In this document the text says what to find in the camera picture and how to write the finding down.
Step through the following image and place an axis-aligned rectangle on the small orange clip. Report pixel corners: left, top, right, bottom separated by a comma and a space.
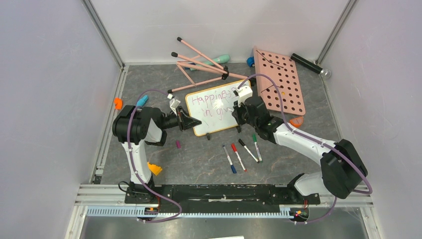
113, 98, 123, 110

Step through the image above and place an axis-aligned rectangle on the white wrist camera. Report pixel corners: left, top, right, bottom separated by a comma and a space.
233, 85, 253, 107
167, 93, 181, 114

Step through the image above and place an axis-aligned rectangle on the black flashlight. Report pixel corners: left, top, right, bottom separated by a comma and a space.
291, 53, 331, 79

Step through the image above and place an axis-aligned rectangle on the pink perforated board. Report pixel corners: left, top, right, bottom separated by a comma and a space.
253, 46, 306, 116

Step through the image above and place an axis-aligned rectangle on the blue whiteboard marker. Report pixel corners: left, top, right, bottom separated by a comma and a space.
222, 145, 237, 174

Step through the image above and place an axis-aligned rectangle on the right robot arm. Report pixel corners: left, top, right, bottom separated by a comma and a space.
232, 96, 373, 203

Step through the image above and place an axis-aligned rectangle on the blue toy car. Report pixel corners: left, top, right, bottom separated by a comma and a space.
246, 57, 255, 68

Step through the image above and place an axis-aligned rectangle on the green whiteboard marker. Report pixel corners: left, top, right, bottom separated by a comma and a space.
252, 134, 263, 162

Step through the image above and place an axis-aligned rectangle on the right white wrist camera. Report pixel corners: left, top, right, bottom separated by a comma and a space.
233, 85, 253, 107

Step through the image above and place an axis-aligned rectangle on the black whiteboard marker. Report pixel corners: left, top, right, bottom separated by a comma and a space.
238, 138, 260, 163

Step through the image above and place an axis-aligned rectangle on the yellow-framed whiteboard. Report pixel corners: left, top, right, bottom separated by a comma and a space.
185, 80, 242, 136

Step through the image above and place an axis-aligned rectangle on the yellow wedge block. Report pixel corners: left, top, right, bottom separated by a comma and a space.
147, 162, 163, 176

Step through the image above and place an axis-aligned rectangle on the red whiteboard marker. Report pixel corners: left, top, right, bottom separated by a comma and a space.
231, 143, 247, 172

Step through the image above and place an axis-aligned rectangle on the large blue toy marker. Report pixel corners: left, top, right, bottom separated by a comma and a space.
136, 95, 149, 107

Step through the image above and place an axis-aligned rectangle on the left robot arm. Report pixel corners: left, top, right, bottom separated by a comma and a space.
112, 105, 202, 203

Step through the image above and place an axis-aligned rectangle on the white slotted cable duct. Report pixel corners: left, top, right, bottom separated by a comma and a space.
85, 206, 311, 219

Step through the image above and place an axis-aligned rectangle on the mint green toy marker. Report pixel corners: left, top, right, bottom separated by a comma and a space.
184, 54, 230, 71

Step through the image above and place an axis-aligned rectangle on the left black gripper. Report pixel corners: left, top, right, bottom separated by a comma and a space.
160, 106, 201, 131

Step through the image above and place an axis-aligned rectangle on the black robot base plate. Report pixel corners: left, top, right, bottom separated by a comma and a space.
124, 184, 320, 214

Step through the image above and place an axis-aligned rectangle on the orange semicircle block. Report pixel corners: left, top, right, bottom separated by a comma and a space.
290, 116, 304, 128

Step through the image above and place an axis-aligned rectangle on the pink folding easel stand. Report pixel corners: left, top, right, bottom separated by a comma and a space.
167, 36, 247, 94

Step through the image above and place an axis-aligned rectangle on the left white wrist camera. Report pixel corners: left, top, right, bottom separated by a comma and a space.
167, 93, 181, 114

